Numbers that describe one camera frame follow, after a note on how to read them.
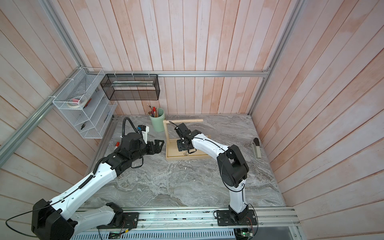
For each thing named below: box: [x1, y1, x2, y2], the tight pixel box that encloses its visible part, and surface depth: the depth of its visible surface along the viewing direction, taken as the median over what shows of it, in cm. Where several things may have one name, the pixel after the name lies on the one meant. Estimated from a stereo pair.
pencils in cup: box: [146, 103, 160, 118], surface depth 99 cm
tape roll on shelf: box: [67, 95, 87, 108], surface depth 76 cm
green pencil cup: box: [149, 107, 165, 132], surface depth 104 cm
